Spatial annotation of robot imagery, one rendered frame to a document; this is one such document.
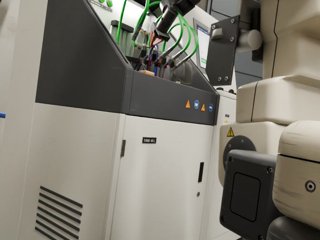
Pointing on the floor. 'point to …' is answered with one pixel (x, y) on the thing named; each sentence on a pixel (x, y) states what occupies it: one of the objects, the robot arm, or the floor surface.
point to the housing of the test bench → (20, 114)
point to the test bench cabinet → (75, 174)
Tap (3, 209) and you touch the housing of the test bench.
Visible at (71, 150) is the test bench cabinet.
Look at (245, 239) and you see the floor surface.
